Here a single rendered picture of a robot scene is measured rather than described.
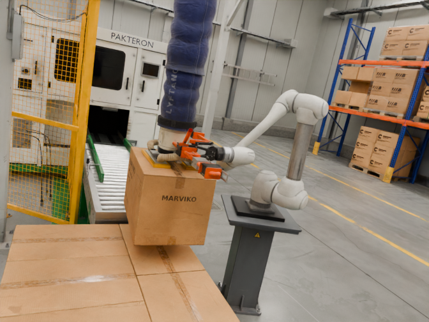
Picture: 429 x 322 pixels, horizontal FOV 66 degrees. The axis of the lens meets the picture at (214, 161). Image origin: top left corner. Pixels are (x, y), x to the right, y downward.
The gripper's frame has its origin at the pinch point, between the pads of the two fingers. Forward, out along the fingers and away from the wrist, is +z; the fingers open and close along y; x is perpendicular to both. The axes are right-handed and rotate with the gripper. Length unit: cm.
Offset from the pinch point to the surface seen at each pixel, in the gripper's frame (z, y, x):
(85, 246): 44, 65, 19
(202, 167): 4.1, -0.6, -30.7
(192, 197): -5.2, 24.2, -5.5
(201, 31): -2, -62, 14
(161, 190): 12.5, 20.7, -4.2
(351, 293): -184, 121, 13
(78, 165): 44, 50, 129
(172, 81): 7.8, -34.1, 20.0
